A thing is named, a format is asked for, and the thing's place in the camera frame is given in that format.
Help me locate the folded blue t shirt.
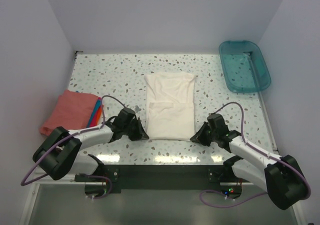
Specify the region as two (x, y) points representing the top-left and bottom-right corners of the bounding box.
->
(86, 97), (102, 128)

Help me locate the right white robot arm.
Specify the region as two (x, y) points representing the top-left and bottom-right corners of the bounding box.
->
(190, 113), (311, 210)

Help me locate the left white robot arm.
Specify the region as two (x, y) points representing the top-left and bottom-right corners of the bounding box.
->
(32, 107), (149, 181)

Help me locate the purple cable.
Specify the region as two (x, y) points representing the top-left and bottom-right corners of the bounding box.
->
(199, 101), (312, 208)
(20, 95), (128, 187)

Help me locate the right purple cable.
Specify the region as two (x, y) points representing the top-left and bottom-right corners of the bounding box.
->
(199, 101), (312, 208)

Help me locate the folded orange t shirt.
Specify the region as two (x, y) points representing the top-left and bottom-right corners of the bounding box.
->
(92, 105), (103, 126)

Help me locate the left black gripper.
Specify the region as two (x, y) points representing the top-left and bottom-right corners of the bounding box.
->
(122, 117), (148, 141)

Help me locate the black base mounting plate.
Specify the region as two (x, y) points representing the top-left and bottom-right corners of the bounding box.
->
(74, 165), (239, 198)

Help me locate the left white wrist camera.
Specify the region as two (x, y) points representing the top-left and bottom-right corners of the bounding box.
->
(134, 105), (141, 113)

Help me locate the white t shirt red print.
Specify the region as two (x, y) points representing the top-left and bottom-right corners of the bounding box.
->
(145, 72), (196, 141)

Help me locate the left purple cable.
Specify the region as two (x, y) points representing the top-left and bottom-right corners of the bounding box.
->
(20, 95), (128, 187)

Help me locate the folded pink t shirt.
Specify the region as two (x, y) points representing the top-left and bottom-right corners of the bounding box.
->
(39, 89), (99, 136)

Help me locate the teal plastic basket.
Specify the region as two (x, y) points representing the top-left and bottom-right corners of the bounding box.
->
(218, 40), (271, 94)

